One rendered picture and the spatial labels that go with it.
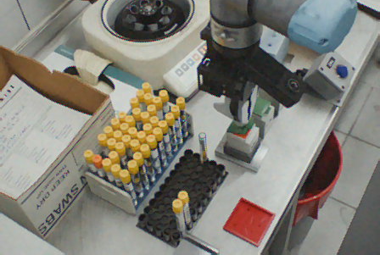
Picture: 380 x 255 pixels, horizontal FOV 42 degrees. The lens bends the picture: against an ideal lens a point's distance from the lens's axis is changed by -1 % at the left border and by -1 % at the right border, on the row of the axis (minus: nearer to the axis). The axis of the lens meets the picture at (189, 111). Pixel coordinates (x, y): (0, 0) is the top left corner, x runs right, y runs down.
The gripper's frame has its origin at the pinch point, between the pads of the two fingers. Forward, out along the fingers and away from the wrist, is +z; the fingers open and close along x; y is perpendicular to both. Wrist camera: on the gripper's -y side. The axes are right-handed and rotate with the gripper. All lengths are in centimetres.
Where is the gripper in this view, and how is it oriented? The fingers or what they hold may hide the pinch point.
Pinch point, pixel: (246, 121)
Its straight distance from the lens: 87.9
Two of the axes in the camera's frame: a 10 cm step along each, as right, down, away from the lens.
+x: -4.9, 7.0, -5.1
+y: -8.7, -3.5, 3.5
